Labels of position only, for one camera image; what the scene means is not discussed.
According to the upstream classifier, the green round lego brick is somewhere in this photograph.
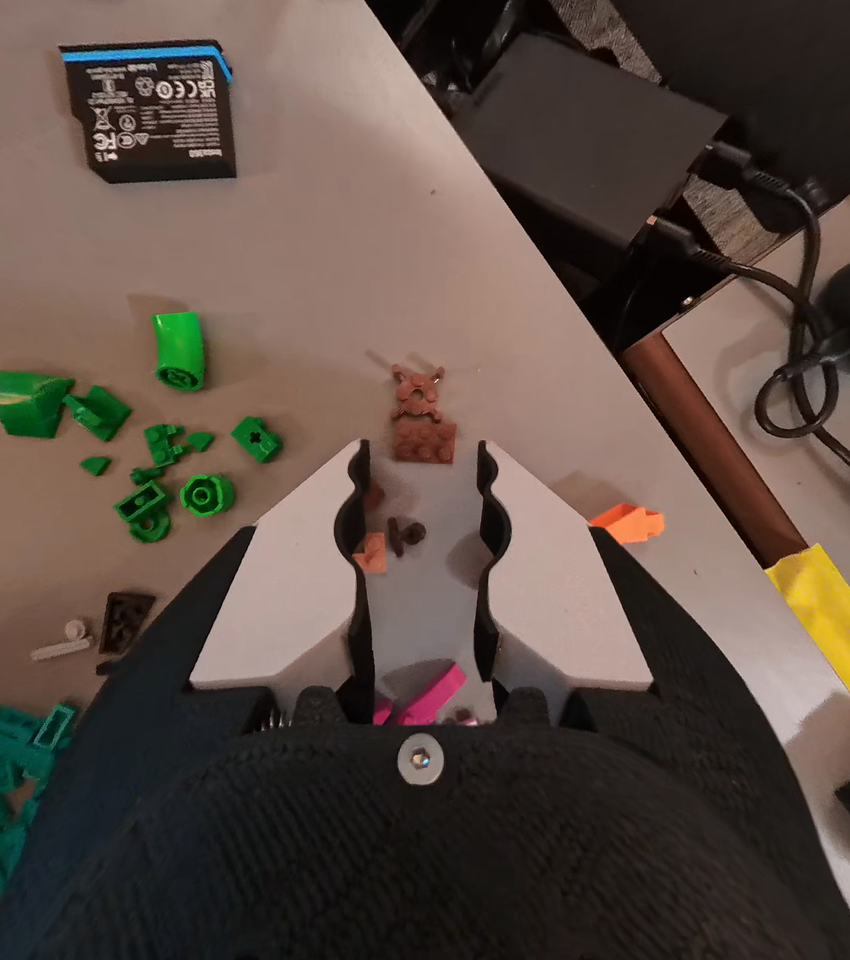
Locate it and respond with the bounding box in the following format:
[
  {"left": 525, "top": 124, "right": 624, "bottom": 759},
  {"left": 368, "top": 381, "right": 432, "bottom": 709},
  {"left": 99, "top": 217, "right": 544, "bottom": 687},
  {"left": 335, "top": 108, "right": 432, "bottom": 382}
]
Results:
[{"left": 179, "top": 473, "right": 235, "bottom": 519}]

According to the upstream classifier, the large green slope brick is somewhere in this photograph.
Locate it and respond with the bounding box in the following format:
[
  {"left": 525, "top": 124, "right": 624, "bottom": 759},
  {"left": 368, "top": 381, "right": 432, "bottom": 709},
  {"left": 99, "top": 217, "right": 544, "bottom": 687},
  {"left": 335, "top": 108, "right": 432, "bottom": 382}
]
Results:
[{"left": 0, "top": 369, "right": 75, "bottom": 439}]

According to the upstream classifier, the dark brown lego piece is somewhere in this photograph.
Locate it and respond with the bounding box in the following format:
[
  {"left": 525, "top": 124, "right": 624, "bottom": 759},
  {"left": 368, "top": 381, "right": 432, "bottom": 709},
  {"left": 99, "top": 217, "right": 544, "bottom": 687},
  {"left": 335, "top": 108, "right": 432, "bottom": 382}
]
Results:
[{"left": 386, "top": 516, "right": 428, "bottom": 558}]

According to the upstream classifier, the green plate with clip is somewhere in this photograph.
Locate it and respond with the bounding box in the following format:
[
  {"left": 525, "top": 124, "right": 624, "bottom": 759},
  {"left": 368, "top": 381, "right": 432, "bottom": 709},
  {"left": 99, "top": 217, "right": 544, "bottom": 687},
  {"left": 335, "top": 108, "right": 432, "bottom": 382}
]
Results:
[{"left": 143, "top": 423, "right": 186, "bottom": 468}]

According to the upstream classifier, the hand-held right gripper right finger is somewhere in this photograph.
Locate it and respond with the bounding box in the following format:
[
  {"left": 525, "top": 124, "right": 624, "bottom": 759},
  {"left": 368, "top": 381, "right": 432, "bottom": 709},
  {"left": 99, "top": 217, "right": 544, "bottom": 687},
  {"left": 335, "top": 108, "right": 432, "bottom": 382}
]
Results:
[{"left": 472, "top": 438, "right": 656, "bottom": 714}]

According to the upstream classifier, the dark electronics box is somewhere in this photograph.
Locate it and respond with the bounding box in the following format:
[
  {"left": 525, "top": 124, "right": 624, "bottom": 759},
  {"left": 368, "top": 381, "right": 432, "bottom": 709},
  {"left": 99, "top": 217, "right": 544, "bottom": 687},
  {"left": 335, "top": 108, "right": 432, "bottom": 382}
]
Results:
[{"left": 461, "top": 33, "right": 730, "bottom": 250}]

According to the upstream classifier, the green bracket lego piece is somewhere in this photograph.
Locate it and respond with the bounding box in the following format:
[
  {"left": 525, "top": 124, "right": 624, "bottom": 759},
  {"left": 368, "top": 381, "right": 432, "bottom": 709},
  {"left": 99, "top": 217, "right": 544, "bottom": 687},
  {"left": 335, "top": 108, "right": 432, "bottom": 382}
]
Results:
[{"left": 64, "top": 384, "right": 134, "bottom": 443}]

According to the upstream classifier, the green brick with round hole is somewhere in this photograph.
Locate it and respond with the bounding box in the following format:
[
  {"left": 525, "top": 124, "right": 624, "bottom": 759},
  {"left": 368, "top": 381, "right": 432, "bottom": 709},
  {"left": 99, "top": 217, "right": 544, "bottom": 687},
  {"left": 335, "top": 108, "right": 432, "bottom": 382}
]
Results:
[{"left": 115, "top": 480, "right": 174, "bottom": 544}]

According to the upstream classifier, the black cable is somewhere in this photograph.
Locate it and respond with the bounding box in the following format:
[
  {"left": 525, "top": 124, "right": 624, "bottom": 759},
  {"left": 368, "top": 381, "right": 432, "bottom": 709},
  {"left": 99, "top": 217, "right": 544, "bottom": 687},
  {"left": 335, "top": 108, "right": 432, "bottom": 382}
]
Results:
[
  {"left": 695, "top": 141, "right": 832, "bottom": 354},
  {"left": 648, "top": 216, "right": 850, "bottom": 528}
]

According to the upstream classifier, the black camera battery blue stripe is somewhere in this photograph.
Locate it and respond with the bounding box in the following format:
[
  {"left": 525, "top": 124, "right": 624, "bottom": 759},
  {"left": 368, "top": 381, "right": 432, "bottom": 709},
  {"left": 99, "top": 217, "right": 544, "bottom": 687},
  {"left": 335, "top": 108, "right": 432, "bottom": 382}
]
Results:
[{"left": 59, "top": 39, "right": 238, "bottom": 186}]

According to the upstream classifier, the reddish brown round barred plate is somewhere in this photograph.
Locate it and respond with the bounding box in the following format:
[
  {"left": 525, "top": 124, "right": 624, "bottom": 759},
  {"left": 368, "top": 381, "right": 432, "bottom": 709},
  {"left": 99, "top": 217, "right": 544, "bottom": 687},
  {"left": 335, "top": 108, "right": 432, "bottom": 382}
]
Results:
[{"left": 390, "top": 363, "right": 447, "bottom": 422}]

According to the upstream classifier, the green brick with cross hole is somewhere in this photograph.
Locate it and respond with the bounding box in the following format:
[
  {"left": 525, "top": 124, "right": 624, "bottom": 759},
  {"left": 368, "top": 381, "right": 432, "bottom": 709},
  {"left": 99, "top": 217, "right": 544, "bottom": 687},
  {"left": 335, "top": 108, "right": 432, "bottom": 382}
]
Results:
[{"left": 230, "top": 416, "right": 284, "bottom": 465}]

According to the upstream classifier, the light grey lego axle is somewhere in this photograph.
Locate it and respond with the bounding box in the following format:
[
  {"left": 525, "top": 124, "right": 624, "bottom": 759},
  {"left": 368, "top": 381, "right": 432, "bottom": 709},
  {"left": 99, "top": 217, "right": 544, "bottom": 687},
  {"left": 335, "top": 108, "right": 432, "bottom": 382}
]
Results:
[{"left": 29, "top": 633, "right": 92, "bottom": 663}]

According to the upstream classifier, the bright green curved cylinder brick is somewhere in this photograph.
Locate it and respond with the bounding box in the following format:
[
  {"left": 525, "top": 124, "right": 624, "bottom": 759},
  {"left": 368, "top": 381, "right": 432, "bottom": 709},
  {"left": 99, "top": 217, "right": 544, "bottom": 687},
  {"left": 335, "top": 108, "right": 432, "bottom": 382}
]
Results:
[{"left": 152, "top": 311, "right": 207, "bottom": 393}]

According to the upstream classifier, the yellow tape strip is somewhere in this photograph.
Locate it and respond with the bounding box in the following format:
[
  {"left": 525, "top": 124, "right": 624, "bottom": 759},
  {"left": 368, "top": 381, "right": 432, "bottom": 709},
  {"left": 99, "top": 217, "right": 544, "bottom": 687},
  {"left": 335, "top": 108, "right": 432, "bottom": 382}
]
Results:
[{"left": 763, "top": 543, "right": 850, "bottom": 745}]

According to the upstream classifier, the brown toothed brick piece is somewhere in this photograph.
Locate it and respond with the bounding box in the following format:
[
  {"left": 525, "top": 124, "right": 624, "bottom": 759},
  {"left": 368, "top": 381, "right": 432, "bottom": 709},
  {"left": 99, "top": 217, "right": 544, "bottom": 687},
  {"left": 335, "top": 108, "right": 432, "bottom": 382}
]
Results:
[{"left": 392, "top": 416, "right": 459, "bottom": 465}]

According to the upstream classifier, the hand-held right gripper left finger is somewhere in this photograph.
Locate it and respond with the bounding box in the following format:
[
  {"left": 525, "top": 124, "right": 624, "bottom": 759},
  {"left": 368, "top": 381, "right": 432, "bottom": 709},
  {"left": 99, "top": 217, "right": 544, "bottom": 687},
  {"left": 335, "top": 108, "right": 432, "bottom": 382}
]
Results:
[{"left": 188, "top": 438, "right": 377, "bottom": 721}]

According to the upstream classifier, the orange wedge lego piece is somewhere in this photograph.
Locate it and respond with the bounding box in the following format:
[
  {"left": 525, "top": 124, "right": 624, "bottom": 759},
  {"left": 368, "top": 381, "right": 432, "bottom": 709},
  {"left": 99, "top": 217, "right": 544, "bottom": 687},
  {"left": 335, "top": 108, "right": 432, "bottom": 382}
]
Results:
[{"left": 588, "top": 504, "right": 666, "bottom": 546}]

